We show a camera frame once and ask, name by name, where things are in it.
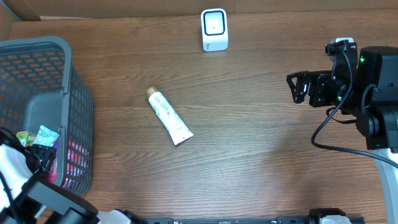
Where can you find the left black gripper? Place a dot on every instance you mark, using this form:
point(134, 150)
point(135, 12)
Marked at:
point(43, 154)

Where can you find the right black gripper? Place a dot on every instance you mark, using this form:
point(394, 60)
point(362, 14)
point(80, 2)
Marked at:
point(313, 89)

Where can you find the teal wet wipes pack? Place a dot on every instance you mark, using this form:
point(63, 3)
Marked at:
point(46, 137)

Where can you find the white barcode scanner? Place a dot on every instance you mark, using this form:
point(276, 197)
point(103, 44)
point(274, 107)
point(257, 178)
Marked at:
point(214, 30)

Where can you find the grey plastic mesh basket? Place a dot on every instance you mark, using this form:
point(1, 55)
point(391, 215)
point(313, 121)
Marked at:
point(40, 87)

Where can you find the green yellow snack pouch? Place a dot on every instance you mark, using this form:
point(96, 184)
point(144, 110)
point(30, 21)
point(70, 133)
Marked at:
point(26, 138)

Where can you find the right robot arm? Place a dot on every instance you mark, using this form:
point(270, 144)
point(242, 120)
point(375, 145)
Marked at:
point(361, 83)

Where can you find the white tube gold cap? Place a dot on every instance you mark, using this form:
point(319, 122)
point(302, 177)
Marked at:
point(174, 125)

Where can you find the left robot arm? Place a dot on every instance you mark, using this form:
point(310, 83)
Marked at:
point(23, 195)

